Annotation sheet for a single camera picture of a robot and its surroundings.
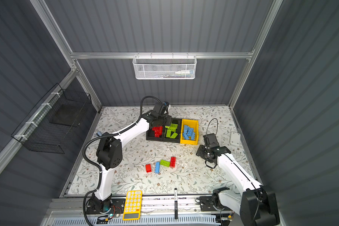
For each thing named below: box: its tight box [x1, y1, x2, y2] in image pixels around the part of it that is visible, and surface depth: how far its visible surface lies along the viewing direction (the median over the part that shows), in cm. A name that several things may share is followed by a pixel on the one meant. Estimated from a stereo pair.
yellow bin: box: [179, 118, 199, 146], surface depth 101 cm
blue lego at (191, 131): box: [189, 127, 195, 136], surface depth 101 cm
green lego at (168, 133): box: [165, 129, 171, 138], surface depth 104 cm
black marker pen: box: [174, 186, 178, 220], surface depth 76 cm
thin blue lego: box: [154, 161, 161, 174], surface depth 88 cm
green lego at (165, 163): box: [160, 159, 171, 168], surface depth 91 cm
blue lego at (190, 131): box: [186, 125, 194, 137], surface depth 101 cm
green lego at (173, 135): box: [169, 131, 179, 139], surface depth 104 cm
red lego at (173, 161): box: [169, 156, 177, 169], surface depth 91 cm
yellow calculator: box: [122, 190, 143, 221], surface depth 75 cm
